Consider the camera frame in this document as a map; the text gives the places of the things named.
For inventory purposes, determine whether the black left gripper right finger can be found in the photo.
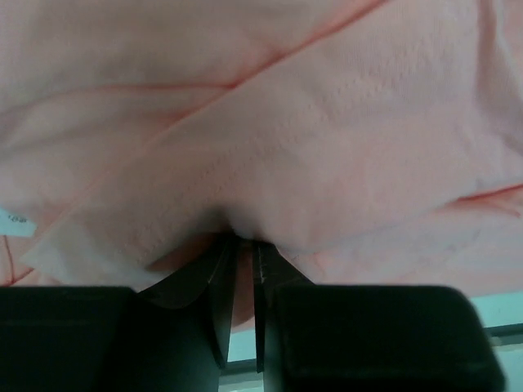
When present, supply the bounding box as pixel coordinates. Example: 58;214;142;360
253;243;507;392

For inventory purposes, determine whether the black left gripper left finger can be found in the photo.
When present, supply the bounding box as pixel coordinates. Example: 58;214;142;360
1;234;239;391

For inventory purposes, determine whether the salmon pink t shirt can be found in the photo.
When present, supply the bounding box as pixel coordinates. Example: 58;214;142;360
0;0;523;332

